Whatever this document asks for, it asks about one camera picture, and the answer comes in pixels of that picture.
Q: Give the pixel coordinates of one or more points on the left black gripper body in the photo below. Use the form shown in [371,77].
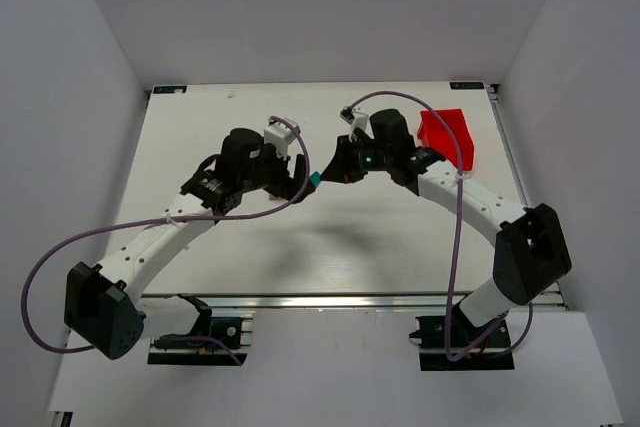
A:
[289,180]

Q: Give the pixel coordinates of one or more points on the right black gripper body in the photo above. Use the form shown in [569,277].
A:
[345,159]

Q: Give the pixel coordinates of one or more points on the teal wooden triangle block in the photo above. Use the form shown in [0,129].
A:
[316,178]

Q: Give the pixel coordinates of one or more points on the red plastic bin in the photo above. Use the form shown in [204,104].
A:
[433,134]

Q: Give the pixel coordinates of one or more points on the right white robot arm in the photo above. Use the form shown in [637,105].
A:
[530,251]

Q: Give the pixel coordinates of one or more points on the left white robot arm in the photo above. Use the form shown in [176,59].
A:
[104,303]

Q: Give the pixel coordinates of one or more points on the blue label sticker right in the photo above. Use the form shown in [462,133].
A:
[466,85]

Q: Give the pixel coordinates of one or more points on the blue label sticker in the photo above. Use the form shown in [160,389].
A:
[169,89]
[466,85]

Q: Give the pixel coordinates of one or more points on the blue label sticker left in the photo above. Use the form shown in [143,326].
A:
[169,89]

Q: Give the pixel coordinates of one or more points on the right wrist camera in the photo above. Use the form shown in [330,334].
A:
[356,119]

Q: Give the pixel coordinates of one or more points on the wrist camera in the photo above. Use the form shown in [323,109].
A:
[356,119]
[281,134]

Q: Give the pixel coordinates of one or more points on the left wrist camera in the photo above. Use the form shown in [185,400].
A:
[281,134]

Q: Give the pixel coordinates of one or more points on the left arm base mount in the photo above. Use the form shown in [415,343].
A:
[223,341]

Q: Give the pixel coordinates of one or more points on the aluminium table frame rail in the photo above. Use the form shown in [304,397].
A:
[324,301]

